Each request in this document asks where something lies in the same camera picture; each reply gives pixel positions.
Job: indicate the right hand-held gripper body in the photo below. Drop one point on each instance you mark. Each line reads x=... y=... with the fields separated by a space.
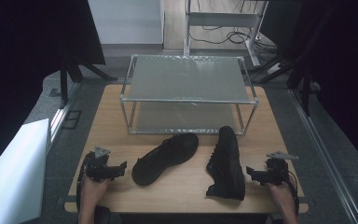
x=276 y=171

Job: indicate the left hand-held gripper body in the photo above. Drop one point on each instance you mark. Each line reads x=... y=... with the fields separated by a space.
x=98 y=166

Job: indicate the person's right hand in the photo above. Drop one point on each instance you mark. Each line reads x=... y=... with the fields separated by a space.
x=280 y=194

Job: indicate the person's left hand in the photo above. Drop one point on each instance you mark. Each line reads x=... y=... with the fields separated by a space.
x=93 y=191

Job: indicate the black sneaker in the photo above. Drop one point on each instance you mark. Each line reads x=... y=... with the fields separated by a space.
x=227 y=165
x=164 y=157

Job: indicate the white foam board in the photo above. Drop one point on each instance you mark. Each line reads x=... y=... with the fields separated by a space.
x=12 y=174

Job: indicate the black metal stand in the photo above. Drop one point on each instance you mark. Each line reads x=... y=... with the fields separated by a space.
x=301 y=77
x=71 y=71

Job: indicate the metal two-tier shoe rack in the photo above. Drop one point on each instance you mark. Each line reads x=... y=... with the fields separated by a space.
x=186 y=79

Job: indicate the black curtain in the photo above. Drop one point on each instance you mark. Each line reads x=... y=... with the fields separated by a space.
x=28 y=62
x=345 y=77

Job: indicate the aluminium floor rail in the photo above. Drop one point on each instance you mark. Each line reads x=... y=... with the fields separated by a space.
x=62 y=109
x=323 y=152

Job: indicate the white metal desk frame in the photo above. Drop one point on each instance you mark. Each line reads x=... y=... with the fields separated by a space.
x=223 y=19

